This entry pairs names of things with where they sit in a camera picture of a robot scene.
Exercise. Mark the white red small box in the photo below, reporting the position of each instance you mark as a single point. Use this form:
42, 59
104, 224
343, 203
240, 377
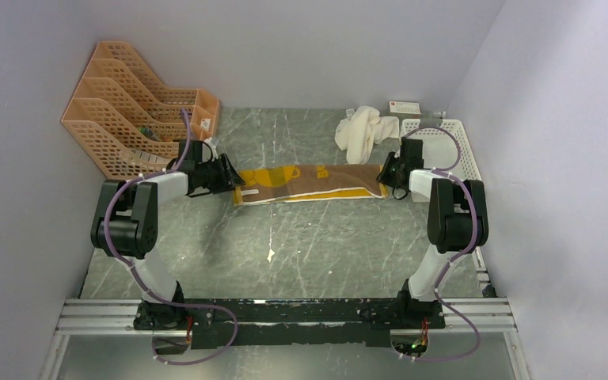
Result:
404, 108

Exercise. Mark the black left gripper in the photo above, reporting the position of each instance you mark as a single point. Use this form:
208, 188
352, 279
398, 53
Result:
229, 179

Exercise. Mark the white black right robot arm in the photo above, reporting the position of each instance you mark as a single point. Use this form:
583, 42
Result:
457, 223

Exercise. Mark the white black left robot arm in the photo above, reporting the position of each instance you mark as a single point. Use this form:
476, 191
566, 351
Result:
126, 221

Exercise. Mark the yellow brown bear towel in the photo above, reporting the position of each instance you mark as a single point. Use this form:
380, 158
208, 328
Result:
302, 183

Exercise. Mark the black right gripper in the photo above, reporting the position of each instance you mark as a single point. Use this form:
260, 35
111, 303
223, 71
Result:
383, 177

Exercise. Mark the white terry towel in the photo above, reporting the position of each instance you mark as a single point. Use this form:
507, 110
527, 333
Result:
365, 128

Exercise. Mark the white perforated plastic basket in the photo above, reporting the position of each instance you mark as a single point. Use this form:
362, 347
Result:
445, 149

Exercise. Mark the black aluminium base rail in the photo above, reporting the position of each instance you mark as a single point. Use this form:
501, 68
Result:
374, 322

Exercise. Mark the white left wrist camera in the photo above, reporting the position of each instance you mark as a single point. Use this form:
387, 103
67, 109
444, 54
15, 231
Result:
213, 142

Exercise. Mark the orange plastic file organizer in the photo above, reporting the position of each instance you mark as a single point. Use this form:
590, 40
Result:
127, 119

